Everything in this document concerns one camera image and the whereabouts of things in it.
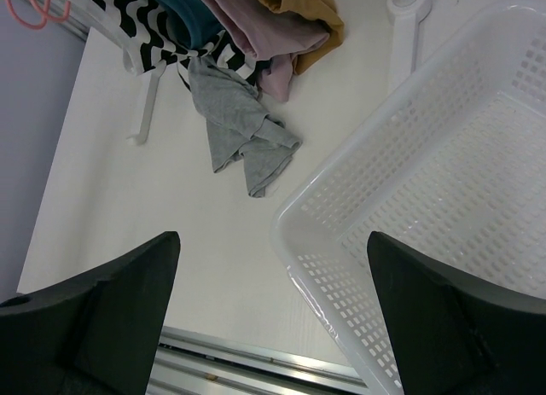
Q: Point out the brown tank top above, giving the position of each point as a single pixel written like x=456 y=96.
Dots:
x=321 y=12

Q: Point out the pink tank top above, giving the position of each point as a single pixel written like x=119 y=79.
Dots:
x=264 y=36

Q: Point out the blue tank top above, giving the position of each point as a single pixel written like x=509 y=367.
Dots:
x=192 y=22

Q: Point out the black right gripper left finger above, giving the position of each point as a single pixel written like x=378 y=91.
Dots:
x=94 y=333

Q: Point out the aluminium rail base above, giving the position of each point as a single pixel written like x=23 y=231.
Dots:
x=192 y=363

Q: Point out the pink hanger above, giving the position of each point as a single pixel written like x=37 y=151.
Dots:
x=93 y=13

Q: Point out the white plastic laundry basket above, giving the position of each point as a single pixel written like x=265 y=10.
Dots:
x=451 y=164

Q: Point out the black white striped tank top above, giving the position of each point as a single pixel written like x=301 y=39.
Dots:
x=146 y=39

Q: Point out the grey tank top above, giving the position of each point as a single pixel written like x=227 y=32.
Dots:
x=238 y=126

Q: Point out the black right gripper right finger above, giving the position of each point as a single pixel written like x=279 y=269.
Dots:
x=452 y=332

